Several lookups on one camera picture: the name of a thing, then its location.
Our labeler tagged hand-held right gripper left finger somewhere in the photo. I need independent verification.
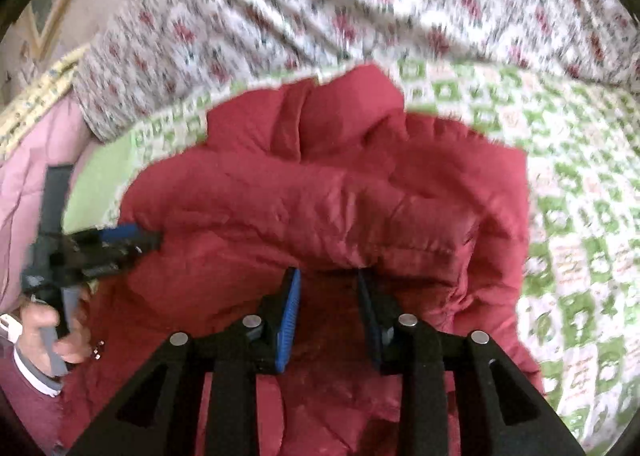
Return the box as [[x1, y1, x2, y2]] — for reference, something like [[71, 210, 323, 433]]
[[67, 266, 303, 456]]

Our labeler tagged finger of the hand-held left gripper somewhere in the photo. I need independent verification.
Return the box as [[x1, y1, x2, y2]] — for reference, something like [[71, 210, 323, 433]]
[[67, 224, 164, 253], [75, 249, 147, 283]]

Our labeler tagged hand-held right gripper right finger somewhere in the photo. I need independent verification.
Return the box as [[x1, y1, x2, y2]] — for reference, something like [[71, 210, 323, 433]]
[[356, 269, 587, 456]]

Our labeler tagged red quilted blanket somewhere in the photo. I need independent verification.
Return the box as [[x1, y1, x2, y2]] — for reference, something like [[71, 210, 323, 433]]
[[60, 64, 547, 456]]

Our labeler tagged person's left forearm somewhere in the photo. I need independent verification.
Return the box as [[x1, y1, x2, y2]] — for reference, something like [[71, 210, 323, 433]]
[[0, 345, 68, 456]]

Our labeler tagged person's left hand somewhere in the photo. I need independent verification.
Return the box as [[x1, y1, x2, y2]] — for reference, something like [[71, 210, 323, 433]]
[[19, 285, 105, 378]]

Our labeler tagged pink quilt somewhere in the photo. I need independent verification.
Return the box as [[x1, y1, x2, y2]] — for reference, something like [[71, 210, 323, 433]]
[[0, 95, 103, 319]]

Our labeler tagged white wristwatch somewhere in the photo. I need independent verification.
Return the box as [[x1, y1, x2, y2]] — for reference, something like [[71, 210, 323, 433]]
[[0, 313, 22, 343]]

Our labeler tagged yellow printed cloth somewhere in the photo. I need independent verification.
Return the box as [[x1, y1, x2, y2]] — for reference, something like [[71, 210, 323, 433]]
[[0, 44, 95, 159]]

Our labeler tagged green printed bed sheet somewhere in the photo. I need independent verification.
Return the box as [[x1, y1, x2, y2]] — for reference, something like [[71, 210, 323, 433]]
[[61, 56, 640, 454]]

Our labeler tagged red floral quilt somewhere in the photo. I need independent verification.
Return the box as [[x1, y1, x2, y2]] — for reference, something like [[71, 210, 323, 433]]
[[74, 0, 640, 143]]

